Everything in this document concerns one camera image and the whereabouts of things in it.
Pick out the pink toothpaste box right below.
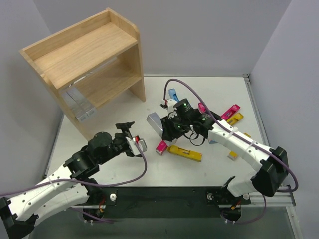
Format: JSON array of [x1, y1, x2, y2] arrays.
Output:
[[221, 104, 241, 120]]

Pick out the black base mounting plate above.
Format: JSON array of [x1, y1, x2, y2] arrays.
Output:
[[80, 186, 243, 221]]

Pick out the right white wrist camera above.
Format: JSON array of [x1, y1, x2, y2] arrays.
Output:
[[160, 99, 177, 113]]

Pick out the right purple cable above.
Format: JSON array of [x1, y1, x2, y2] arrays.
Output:
[[163, 79, 299, 225]]

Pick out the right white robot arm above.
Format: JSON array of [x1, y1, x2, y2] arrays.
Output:
[[161, 99, 288, 203]]

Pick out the blue toothpaste box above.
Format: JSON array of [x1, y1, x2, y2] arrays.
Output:
[[168, 88, 179, 102], [208, 139, 217, 144]]

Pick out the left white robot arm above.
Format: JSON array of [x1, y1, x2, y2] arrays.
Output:
[[0, 122, 147, 239]]

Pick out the pink toothpaste box centre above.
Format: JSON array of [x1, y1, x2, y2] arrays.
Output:
[[197, 102, 207, 113]]

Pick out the wooden two-tier shelf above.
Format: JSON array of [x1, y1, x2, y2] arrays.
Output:
[[20, 8, 146, 140]]

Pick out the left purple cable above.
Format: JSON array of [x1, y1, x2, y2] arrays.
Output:
[[0, 139, 148, 224]]

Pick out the aluminium frame rail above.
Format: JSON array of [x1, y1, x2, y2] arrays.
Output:
[[28, 185, 297, 209]]

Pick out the pink toothpaste box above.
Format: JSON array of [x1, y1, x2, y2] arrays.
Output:
[[156, 140, 168, 155], [221, 104, 241, 120], [197, 102, 207, 113]]

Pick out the yellow toothpaste box near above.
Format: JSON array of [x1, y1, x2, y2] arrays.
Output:
[[227, 133, 251, 160]]

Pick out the silver toothpaste box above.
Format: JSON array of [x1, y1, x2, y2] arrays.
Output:
[[61, 92, 87, 122], [67, 87, 97, 117], [147, 112, 163, 137]]

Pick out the yellow toothpaste box front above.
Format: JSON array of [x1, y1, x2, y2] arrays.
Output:
[[168, 145, 202, 162]]

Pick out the blue toothpaste box far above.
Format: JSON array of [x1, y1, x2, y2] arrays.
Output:
[[168, 88, 179, 102]]

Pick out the purple cable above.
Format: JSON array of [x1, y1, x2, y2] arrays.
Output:
[[0, 139, 148, 224], [163, 79, 299, 225]]

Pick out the yellow toothpaste box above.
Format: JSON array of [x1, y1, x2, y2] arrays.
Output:
[[227, 133, 251, 160], [227, 113, 244, 125], [168, 145, 202, 162]]

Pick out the pink toothpaste box left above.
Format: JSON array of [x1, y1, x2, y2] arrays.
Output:
[[156, 140, 168, 155]]

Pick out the blue toothpaste box near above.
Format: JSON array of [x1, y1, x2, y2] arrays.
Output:
[[208, 139, 217, 144]]

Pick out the yellow toothpaste box right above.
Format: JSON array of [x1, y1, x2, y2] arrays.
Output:
[[227, 113, 244, 125]]

